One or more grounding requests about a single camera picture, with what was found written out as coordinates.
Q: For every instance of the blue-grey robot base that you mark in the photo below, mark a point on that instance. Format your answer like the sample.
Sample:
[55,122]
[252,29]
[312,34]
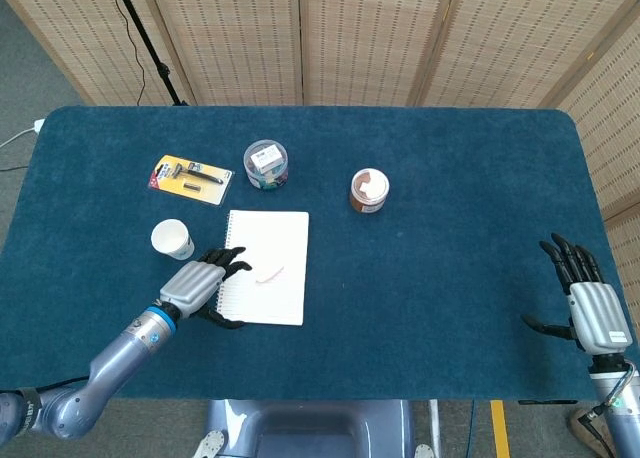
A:
[310,430]

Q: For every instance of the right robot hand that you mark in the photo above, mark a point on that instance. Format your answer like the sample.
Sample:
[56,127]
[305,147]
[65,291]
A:
[597,318]

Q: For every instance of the blue table cloth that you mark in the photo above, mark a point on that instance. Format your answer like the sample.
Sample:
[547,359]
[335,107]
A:
[425,303]

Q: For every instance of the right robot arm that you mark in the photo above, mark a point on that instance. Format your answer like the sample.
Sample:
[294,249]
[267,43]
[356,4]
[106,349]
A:
[622,408]

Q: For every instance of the small white cardboard box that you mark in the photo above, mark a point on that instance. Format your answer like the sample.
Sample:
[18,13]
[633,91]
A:
[266,159]

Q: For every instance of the white spiral notebook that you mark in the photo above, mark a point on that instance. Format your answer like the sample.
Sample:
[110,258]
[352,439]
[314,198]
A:
[275,238]

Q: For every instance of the razor in yellow blister pack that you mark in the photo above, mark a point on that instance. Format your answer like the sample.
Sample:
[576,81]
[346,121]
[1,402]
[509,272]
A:
[192,183]

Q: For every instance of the white metal table leg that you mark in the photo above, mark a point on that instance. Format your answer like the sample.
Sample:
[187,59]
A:
[434,423]

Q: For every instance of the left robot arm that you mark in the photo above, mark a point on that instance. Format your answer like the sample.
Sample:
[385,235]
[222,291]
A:
[115,363]

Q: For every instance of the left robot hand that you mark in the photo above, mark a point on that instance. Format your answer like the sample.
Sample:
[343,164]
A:
[192,288]

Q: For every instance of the paper cup blue flower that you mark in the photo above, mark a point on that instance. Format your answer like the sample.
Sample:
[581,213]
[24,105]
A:
[172,238]

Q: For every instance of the tan shoe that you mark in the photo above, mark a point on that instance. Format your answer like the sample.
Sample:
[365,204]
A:
[585,430]

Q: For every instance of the black tripod stand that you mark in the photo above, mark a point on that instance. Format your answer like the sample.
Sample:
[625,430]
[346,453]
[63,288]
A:
[150,43]

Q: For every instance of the clear jar of binder clips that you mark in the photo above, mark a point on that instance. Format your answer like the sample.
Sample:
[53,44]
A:
[265,178]

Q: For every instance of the brown lidded cup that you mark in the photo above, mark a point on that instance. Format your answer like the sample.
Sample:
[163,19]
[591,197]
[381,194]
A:
[369,190]

